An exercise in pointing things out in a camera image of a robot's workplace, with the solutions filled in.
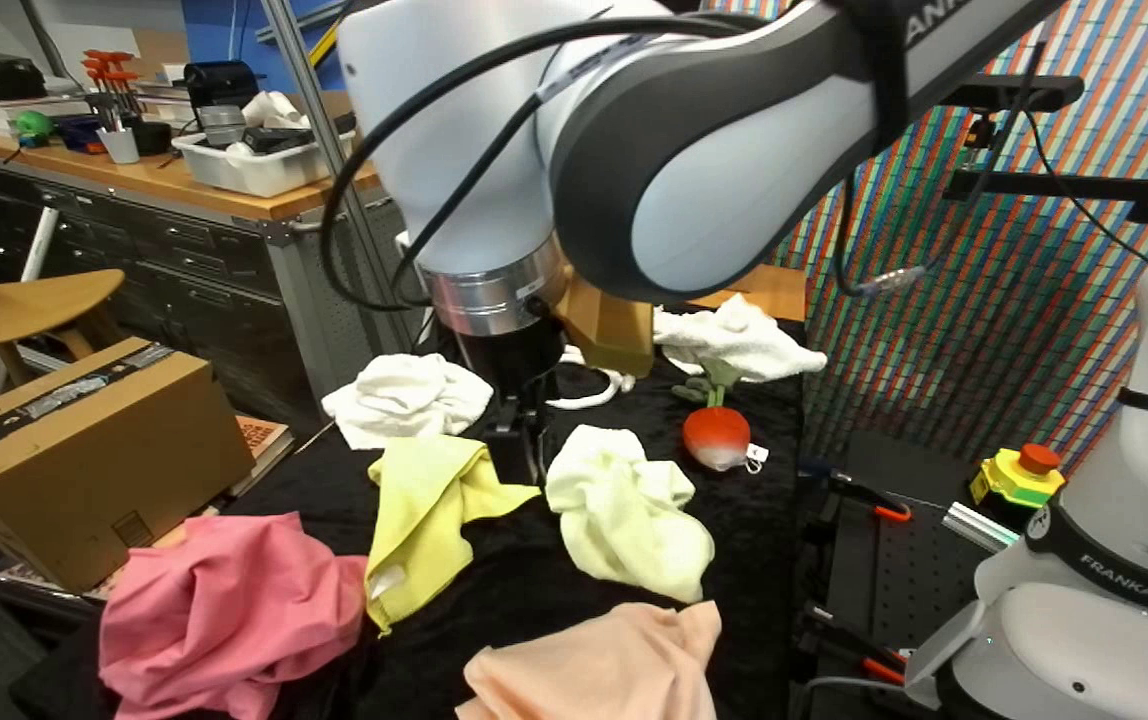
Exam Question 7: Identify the yellow cloth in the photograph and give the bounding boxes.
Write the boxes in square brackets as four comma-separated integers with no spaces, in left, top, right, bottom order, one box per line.
[358,431,542,638]

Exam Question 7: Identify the small black box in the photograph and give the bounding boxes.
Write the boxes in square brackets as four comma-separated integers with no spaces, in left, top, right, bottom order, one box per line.
[182,56,262,114]

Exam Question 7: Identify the pale green cloth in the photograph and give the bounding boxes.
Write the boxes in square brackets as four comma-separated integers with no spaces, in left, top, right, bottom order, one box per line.
[541,420,721,607]

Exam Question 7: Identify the red radish toy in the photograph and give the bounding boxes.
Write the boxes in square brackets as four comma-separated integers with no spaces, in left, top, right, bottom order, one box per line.
[667,355,772,477]

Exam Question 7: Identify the white terry cloth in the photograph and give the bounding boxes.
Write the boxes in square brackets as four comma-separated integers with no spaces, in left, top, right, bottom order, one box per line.
[646,291,831,388]
[320,347,497,457]

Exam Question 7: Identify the green object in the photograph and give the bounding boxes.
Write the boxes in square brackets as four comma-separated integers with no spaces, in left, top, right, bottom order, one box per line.
[6,108,58,149]

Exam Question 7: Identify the blue panel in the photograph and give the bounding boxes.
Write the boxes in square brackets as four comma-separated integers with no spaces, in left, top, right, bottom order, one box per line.
[180,0,346,91]

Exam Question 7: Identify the yellow red emergency stop button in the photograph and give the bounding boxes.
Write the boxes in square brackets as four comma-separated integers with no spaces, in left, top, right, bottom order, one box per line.
[967,439,1068,513]

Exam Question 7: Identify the pink cloth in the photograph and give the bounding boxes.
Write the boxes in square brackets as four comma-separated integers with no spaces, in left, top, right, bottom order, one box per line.
[95,513,370,720]

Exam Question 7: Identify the white cup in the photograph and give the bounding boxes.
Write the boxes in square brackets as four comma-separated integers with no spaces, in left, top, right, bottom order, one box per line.
[95,126,143,167]

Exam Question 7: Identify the cardboard box with white label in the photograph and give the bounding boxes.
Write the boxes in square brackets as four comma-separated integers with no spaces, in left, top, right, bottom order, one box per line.
[546,263,663,377]

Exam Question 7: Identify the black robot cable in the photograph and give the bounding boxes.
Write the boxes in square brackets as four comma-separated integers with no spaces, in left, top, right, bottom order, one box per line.
[316,6,762,315]

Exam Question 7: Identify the peach cloth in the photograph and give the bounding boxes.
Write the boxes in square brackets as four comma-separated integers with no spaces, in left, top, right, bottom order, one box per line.
[450,598,724,720]

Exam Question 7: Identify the red tool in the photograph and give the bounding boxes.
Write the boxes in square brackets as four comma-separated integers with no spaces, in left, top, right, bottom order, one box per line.
[80,50,143,98]

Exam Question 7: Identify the metal tripod stand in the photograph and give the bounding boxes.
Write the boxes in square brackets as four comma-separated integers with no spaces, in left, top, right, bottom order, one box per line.
[257,0,403,364]

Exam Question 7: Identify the wooden stool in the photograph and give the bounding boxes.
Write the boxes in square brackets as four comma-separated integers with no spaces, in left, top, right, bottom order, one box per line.
[0,263,126,405]

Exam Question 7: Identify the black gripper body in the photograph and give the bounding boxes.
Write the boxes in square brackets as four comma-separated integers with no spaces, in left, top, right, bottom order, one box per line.
[447,308,572,411]

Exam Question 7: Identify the taped cardboard box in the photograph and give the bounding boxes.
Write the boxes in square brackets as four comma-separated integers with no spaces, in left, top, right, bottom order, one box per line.
[0,334,258,593]

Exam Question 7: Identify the black camera mount bars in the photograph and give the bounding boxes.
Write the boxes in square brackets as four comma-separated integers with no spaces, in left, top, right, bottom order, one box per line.
[934,71,1148,234]

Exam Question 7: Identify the orange-handled black tool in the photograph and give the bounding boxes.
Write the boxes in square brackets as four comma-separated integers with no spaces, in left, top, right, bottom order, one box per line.
[805,465,925,529]
[796,606,915,694]

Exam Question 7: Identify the grey workbench with wooden top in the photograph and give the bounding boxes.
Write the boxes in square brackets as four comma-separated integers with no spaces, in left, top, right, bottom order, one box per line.
[0,119,416,431]

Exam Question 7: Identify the white plastic bin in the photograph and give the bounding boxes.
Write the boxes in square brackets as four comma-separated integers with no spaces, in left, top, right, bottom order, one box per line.
[166,127,337,202]

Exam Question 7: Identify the black tablecloth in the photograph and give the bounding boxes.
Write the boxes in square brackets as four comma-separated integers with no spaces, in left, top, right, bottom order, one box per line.
[6,263,814,720]

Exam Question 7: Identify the silver metal cylinder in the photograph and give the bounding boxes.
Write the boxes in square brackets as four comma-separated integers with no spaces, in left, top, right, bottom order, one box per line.
[940,498,1028,551]

